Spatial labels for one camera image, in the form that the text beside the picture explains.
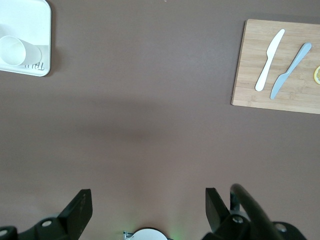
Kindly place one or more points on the lemon slice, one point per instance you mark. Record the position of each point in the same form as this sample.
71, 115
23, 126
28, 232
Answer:
317, 75

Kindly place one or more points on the grey plastic knife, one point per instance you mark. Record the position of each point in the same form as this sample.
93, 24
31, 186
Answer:
291, 68

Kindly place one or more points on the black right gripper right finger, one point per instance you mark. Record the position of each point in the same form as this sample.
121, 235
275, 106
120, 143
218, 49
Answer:
220, 225

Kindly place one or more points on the cream tray with bear print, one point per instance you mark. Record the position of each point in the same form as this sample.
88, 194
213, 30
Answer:
27, 22

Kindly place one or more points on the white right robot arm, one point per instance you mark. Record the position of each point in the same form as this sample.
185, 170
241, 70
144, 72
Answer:
150, 235

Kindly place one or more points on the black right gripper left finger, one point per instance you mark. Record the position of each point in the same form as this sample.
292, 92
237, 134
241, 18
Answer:
75, 215

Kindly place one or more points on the white plastic cup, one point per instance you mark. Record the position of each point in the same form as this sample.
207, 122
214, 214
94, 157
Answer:
15, 50

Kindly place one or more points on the white plastic knife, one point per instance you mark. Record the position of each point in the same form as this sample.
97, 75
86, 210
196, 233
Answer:
271, 52

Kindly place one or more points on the bamboo cutting board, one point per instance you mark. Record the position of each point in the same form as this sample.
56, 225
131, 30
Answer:
295, 95

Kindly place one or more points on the metal base bracket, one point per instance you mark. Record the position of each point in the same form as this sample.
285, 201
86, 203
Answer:
127, 235

